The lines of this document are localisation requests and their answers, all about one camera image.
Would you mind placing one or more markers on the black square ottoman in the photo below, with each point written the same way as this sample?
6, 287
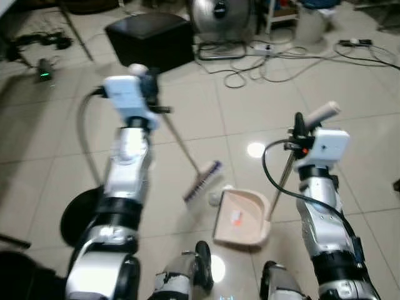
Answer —
153, 40

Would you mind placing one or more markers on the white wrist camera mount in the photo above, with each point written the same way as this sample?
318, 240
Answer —
329, 147
125, 97

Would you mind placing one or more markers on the robot right leg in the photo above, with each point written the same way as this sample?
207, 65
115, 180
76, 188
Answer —
281, 284

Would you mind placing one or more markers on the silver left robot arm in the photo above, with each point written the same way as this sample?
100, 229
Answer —
119, 187

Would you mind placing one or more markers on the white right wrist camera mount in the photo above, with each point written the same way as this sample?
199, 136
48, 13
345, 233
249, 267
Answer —
329, 147

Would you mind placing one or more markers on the black power strip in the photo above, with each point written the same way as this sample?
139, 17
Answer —
355, 42

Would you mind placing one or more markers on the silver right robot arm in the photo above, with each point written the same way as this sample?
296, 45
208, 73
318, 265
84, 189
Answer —
322, 212

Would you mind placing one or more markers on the white power strip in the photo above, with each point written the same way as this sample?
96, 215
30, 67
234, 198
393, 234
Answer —
262, 47

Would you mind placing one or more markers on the silver floor fan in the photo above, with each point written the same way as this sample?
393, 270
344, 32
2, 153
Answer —
222, 19

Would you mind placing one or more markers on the white bin with blue bag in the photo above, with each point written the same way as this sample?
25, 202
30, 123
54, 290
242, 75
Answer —
317, 22

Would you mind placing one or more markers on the white shelf rack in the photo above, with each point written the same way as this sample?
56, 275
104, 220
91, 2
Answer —
281, 12

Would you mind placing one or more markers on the black bulky object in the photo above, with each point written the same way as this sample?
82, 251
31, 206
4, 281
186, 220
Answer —
25, 275

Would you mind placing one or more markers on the robot leg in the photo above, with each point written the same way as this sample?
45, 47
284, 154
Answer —
184, 272
281, 284

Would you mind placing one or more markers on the small white paper scrap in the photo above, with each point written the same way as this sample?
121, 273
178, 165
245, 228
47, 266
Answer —
214, 199

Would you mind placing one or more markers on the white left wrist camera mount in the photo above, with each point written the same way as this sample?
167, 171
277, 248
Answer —
125, 97

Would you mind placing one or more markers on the black round disc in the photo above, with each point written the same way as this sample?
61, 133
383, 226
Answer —
78, 215

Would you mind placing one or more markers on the black device with green light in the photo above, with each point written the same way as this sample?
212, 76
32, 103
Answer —
45, 69

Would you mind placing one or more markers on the robot left leg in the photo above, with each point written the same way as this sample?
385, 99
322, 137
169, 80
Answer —
184, 272

